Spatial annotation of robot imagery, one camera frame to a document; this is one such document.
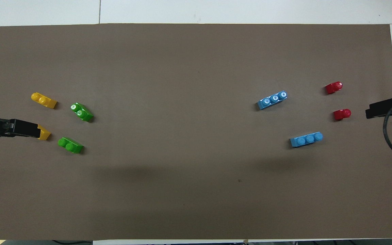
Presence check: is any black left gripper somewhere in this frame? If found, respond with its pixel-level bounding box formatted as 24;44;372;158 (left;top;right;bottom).
0;117;42;139

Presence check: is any green two-stud toy brick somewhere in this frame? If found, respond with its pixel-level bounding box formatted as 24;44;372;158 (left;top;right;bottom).
58;137;84;154
70;102;94;123

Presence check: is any blue three-stud toy brick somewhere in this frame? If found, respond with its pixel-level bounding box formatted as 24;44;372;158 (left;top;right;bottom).
290;132;324;148
257;90;288;111

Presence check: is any yellow two-stud toy brick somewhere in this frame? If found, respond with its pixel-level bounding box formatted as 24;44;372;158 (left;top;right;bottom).
31;92;58;109
38;125;52;141

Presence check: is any red one-stud toy brick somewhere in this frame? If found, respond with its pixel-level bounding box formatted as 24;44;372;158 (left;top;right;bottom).
325;81;343;95
333;109;352;121

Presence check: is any brown paper table mat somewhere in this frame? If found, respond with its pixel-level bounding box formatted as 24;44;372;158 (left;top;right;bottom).
0;23;392;241

